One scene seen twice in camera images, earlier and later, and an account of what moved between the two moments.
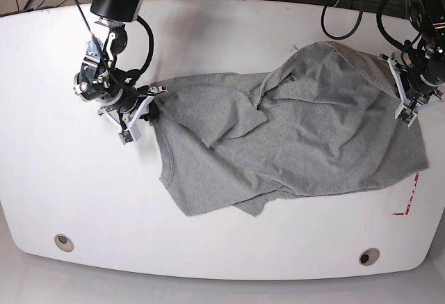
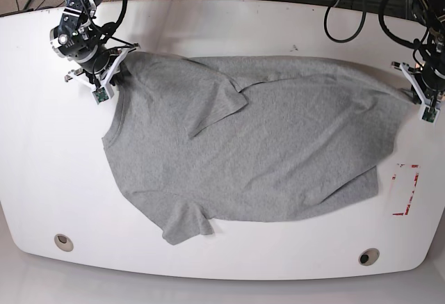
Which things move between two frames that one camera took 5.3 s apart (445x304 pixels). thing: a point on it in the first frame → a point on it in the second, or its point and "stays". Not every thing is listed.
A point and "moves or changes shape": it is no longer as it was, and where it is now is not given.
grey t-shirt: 328,117 moves or changes shape
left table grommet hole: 64,243 stays
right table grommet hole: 368,257 stays
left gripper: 127,121 → 104,81
